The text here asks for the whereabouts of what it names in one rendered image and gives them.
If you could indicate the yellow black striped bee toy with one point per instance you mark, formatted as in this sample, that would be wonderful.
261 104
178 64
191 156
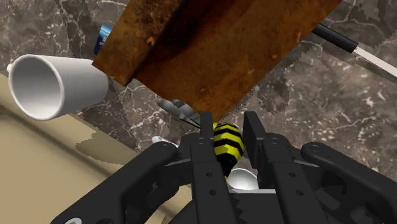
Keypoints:
229 142

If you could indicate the rusty brown robot stand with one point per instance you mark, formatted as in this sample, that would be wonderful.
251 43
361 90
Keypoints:
211 52

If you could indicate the white cup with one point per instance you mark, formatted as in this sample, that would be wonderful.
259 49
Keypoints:
77 83

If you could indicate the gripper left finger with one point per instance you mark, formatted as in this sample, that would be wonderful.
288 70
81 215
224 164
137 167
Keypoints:
203 173

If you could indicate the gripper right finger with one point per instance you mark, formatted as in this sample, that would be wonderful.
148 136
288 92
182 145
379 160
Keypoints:
338 167

